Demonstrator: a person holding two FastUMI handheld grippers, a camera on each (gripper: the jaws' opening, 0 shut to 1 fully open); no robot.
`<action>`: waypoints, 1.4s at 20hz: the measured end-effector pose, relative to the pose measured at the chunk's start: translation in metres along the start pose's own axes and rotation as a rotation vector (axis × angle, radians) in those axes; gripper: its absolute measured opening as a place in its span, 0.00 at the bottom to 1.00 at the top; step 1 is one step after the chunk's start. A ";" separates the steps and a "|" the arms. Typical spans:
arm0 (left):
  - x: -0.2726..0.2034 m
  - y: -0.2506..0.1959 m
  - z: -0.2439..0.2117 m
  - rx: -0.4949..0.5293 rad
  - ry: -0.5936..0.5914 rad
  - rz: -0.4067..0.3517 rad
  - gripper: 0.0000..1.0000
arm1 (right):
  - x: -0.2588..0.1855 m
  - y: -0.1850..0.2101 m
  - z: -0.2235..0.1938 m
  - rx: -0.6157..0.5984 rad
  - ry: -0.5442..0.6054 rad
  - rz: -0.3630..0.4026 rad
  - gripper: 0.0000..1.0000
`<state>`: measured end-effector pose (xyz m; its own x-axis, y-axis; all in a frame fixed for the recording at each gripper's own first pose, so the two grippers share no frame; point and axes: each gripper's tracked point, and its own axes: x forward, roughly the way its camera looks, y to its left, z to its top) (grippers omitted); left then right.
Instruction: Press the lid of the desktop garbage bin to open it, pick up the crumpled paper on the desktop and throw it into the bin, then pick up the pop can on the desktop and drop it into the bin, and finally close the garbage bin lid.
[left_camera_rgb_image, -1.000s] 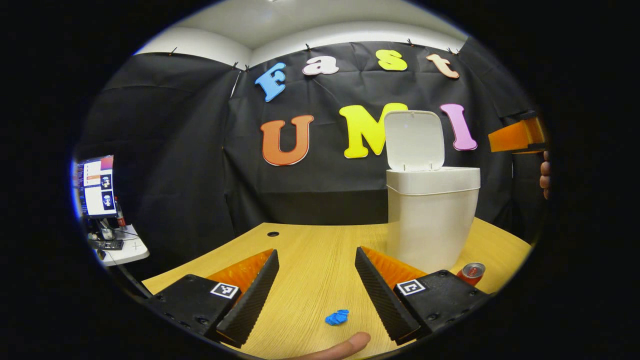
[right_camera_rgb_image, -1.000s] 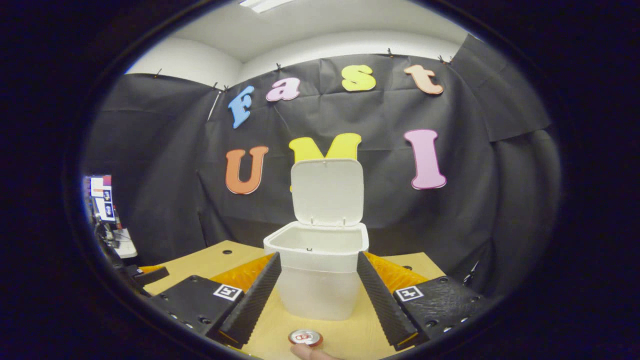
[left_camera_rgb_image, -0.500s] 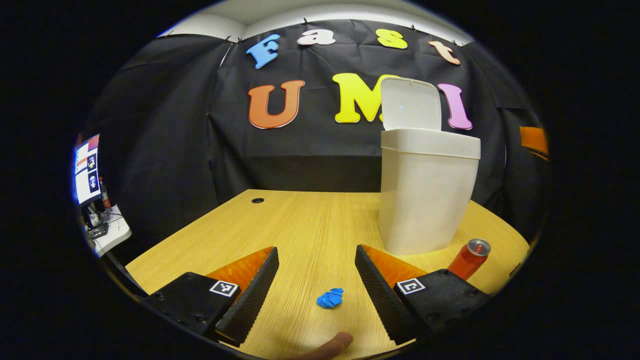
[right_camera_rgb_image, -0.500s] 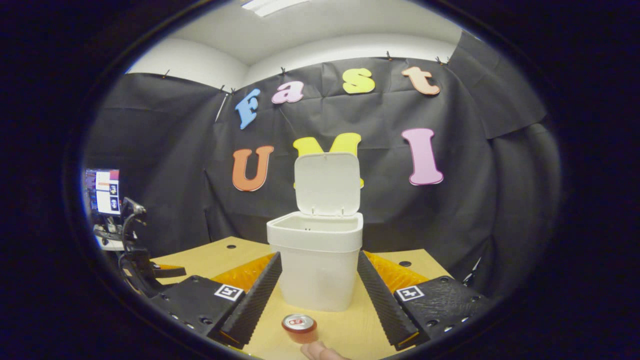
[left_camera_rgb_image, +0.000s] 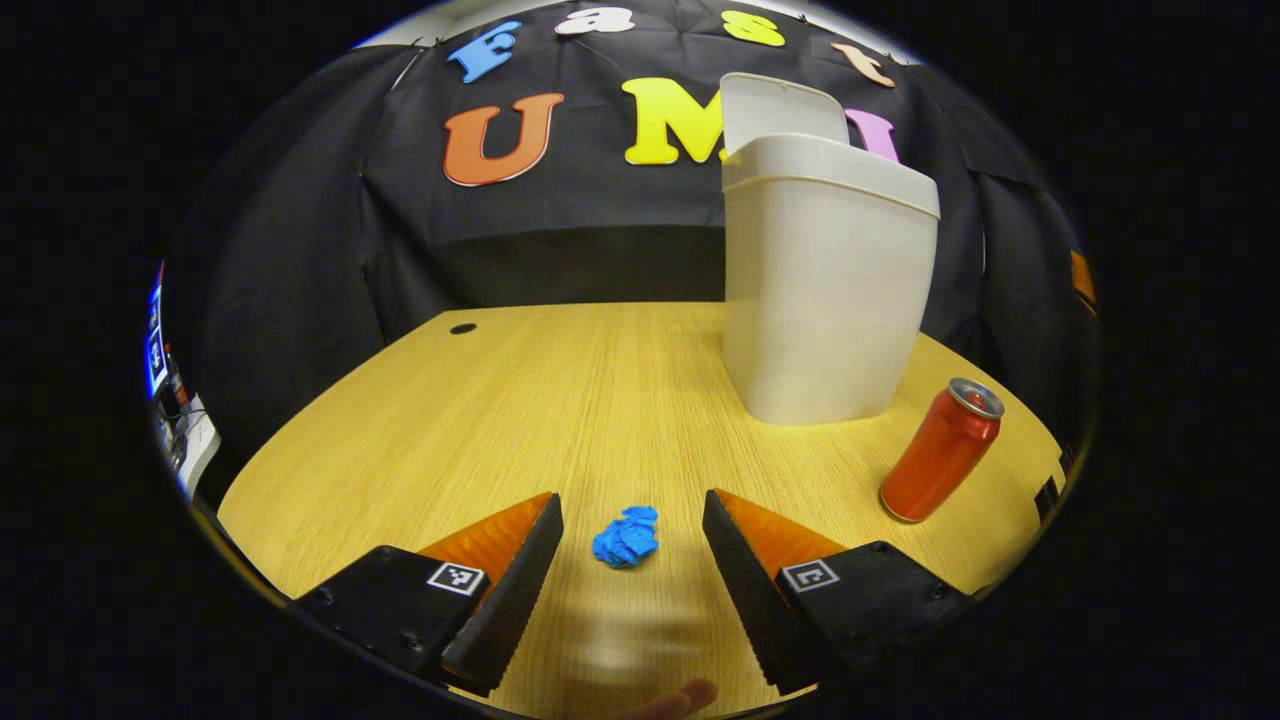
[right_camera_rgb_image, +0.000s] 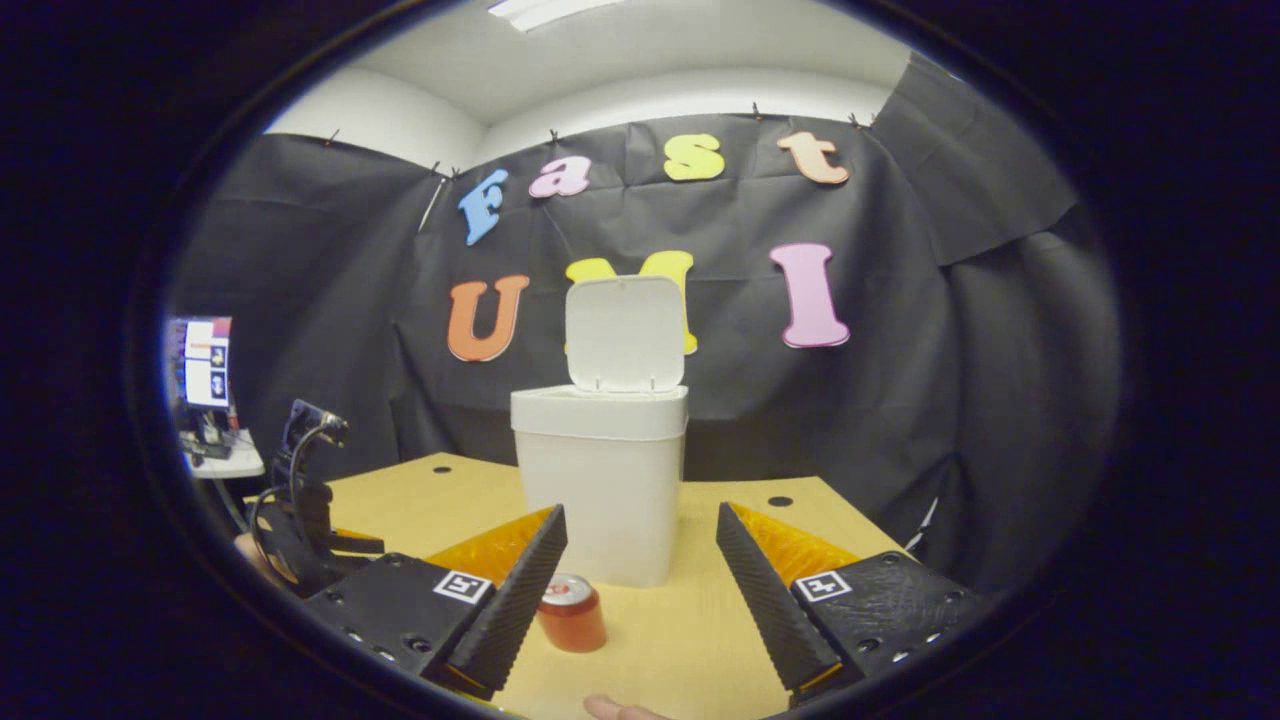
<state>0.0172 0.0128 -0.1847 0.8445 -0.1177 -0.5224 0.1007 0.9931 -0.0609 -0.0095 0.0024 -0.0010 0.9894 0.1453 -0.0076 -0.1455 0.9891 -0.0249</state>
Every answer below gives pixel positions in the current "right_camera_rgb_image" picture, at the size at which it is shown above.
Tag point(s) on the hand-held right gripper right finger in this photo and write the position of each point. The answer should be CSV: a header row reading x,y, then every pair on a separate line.
x,y
765,600

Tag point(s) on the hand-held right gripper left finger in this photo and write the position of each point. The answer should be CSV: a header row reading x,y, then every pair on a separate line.
x,y
520,590

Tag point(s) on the red pop can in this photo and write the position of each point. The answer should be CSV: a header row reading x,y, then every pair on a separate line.
x,y
572,620

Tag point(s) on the white desktop garbage bin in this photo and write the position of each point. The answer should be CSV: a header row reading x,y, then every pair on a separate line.
x,y
600,480

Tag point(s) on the wooden desktop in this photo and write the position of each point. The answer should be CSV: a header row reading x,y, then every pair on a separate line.
x,y
680,630

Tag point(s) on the white side table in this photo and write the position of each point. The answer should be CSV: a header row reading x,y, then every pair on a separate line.
x,y
225,462

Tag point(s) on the computer monitor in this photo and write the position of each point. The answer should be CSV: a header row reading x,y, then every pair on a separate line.
x,y
205,362

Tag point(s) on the black backdrop cloth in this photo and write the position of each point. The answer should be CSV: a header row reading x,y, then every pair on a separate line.
x,y
850,400

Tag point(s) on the ceiling light panel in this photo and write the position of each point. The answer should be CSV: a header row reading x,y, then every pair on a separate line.
x,y
550,12

